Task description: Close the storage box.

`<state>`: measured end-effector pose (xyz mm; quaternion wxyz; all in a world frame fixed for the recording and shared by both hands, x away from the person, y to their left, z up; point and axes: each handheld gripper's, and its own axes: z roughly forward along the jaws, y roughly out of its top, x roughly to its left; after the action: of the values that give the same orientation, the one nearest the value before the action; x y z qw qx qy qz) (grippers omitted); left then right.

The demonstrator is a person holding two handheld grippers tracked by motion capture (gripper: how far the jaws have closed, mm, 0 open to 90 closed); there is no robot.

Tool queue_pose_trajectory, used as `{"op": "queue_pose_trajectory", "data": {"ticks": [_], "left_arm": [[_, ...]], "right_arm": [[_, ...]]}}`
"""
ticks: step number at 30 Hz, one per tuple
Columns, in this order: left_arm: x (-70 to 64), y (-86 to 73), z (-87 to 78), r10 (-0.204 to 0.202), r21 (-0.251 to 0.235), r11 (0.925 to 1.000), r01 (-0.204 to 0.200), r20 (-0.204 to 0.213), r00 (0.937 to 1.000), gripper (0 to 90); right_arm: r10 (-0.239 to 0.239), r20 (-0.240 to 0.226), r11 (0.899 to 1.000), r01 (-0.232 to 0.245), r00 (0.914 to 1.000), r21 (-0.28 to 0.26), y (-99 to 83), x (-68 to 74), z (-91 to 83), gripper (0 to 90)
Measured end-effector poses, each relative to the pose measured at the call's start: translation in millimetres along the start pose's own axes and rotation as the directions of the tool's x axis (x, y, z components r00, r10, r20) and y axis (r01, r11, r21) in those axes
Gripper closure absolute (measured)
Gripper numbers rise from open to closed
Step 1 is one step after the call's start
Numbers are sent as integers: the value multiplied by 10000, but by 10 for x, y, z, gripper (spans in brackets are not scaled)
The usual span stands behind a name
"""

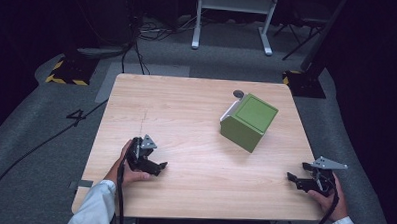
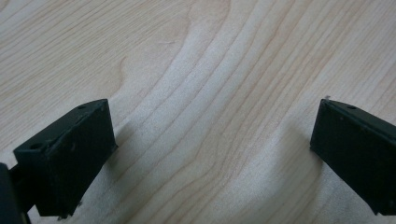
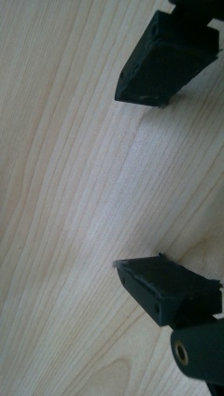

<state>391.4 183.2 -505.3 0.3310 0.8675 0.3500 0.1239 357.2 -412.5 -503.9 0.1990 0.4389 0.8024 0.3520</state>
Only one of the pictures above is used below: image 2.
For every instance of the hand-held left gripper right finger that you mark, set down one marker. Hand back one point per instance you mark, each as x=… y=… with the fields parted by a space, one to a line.
x=358 y=152

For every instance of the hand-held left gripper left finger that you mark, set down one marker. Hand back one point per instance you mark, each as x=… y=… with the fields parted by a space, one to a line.
x=71 y=158

